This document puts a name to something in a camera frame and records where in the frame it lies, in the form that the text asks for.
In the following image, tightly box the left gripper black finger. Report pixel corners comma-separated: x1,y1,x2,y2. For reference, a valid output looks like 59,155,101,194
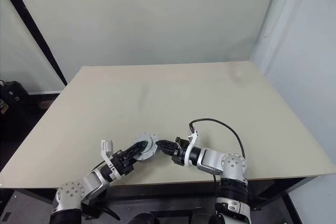
125,140,152,158
128,152,145,166

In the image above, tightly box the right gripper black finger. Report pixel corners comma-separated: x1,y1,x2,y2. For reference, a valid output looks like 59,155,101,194
158,146,177,157
155,140,180,148

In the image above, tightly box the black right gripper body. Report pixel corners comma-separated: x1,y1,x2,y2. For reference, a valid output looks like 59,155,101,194
171,147,188,167

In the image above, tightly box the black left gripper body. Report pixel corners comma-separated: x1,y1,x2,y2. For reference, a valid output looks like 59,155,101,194
112,150,135,176

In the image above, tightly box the silver round motor housing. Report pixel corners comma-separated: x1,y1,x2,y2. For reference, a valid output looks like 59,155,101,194
132,145,158,162

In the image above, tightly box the grey round motor lid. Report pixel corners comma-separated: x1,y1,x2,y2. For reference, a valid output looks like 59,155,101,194
134,132,160,156

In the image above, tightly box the black bag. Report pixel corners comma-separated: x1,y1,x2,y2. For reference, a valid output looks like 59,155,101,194
0,79,30,133

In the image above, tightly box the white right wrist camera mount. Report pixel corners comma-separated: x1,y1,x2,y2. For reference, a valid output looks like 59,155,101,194
175,129,200,168

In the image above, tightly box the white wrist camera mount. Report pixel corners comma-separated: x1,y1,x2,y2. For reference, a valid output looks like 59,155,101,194
101,140,124,180
175,129,200,168

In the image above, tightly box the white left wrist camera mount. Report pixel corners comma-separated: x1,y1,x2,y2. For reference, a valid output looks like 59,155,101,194
101,140,124,180

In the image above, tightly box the black table frame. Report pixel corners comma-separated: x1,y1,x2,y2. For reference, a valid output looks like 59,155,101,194
0,176,319,212

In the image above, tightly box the black wall strip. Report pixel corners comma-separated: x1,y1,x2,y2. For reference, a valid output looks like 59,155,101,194
0,0,67,87

